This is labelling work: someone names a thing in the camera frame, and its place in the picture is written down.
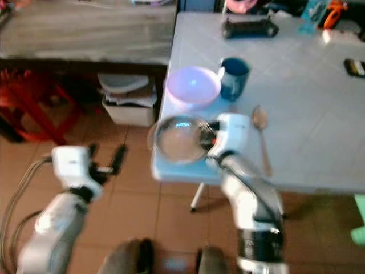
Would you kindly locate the round clear glass plate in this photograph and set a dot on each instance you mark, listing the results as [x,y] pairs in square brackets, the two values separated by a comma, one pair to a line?
[175,140]

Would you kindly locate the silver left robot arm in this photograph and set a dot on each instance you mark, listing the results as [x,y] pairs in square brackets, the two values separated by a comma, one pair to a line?
[47,228]

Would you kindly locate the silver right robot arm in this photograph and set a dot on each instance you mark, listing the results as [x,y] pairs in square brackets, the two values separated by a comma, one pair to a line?
[254,200]

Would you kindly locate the white lidded bin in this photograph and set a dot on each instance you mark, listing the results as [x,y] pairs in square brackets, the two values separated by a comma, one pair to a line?
[128,108]

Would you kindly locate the lilac plastic bowl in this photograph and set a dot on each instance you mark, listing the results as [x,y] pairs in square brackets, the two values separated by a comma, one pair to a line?
[192,87]

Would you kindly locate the white table leg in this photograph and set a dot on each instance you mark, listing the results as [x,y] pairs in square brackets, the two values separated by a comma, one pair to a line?
[198,197]

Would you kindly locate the blue mug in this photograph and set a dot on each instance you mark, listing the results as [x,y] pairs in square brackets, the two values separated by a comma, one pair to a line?
[236,77]

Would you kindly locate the red plastic stool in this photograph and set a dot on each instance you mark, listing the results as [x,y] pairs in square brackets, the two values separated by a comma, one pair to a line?
[34,97]

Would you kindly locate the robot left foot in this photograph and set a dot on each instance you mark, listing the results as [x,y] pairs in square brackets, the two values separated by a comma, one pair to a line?
[126,258]

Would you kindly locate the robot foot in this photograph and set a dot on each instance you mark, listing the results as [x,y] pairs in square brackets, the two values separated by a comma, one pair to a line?
[212,262]
[126,258]

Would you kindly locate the black oblong case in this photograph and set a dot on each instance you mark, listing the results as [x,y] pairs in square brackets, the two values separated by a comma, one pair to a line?
[248,28]

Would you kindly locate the grey wooden table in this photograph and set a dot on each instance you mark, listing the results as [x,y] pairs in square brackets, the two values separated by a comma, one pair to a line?
[85,34]

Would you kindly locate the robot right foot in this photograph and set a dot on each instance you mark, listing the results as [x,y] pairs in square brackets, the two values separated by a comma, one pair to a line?
[212,262]

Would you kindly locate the pink round container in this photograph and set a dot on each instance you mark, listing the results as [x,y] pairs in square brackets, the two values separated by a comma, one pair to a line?
[240,5]

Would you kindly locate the teal packet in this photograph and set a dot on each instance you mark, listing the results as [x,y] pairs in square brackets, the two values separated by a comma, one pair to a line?
[312,16]

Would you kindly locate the green plastic chair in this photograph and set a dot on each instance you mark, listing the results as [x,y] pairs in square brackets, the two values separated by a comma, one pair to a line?
[359,220]

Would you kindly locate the orange tool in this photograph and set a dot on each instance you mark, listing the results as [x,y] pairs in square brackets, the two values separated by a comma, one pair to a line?
[333,14]

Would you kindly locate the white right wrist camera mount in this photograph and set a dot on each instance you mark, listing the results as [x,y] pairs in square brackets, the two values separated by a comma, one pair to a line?
[231,132]

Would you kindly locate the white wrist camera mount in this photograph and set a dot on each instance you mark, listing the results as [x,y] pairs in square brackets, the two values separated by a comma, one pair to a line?
[231,132]
[71,162]

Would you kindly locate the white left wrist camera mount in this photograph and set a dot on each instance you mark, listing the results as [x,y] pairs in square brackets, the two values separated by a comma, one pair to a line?
[71,162]

